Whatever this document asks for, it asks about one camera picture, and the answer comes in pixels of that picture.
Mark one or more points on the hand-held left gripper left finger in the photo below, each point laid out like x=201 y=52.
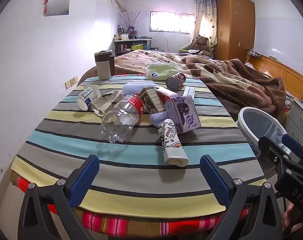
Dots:
x=84 y=180

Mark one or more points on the barred window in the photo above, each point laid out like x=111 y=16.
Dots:
x=171 y=22

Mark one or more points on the long purple and white box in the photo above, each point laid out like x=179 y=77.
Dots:
x=189 y=92

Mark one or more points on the red hanging ornament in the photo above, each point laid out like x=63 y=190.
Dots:
x=46 y=3

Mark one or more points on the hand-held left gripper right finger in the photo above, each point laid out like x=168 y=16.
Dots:
x=214 y=180

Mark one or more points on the brown and cream travel mug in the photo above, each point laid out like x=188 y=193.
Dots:
x=102 y=67

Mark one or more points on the white paper cup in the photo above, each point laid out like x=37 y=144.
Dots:
x=86 y=97

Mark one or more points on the cream canvas bag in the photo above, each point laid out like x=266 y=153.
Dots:
x=104 y=102

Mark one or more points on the clear plastic bottle red label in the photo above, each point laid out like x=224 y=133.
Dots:
x=121 y=117

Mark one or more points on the grey drawer nightstand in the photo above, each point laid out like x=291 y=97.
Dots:
x=299 y=120

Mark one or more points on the vase of bare branches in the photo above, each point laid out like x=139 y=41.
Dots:
x=131 y=20

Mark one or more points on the printed crushed paper cup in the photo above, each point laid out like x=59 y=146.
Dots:
x=172 y=150

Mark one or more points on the purple milk carton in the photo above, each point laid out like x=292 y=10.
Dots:
x=184 y=115

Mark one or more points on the brown patterned blanket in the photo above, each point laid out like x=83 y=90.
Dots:
x=229 y=80

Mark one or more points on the power strip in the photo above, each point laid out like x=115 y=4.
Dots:
x=254 y=53

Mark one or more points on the printed tin can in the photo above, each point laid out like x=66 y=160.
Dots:
x=175 y=81

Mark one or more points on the white trash bin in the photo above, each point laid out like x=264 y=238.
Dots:
x=244 y=130

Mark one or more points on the yellow tissue pack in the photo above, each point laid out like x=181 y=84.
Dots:
x=161 y=70

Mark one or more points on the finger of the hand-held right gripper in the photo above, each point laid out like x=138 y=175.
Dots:
x=269 y=150
x=292 y=143

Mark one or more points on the wall socket panel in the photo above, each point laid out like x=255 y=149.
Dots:
x=71 y=82

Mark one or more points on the pale blue foam net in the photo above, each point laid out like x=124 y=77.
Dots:
x=132 y=90

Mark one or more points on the brown teddy bear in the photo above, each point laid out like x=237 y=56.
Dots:
x=201 y=45

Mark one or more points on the red and white carton box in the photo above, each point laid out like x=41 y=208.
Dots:
x=167 y=95

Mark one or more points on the person's right hand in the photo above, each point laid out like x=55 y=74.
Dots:
x=292 y=215

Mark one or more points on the wooden headboard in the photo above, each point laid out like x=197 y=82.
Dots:
x=289 y=75

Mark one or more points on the wooden wardrobe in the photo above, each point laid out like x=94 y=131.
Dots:
x=235 y=27

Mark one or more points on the cluttered shelf unit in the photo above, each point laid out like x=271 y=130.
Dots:
x=126 y=46

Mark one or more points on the brown patterned carton box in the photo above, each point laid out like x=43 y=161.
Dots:
x=154 y=101

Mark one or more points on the patterned curtain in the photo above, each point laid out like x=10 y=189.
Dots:
x=205 y=17

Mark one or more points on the grey wall poster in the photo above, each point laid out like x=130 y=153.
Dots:
x=59 y=2

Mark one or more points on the red plaid cloth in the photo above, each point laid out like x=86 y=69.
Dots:
x=116 y=226

